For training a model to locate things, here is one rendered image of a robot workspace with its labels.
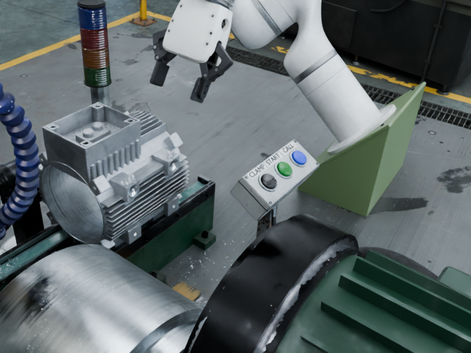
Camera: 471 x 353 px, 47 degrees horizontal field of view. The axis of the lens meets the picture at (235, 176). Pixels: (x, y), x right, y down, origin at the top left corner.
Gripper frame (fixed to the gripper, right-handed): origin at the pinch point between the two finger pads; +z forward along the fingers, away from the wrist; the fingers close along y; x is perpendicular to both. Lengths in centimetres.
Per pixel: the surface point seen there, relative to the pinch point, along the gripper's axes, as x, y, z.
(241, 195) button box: -4.9, -16.4, 12.9
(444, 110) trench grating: -311, 15, -42
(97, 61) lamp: -14.4, 33.6, 1.8
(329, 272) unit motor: 44, -48, 6
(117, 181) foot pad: 8.5, -1.3, 17.2
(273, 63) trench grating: -297, 142, -34
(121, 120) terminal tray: 4.9, 5.1, 8.4
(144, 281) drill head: 27.7, -25.1, 20.2
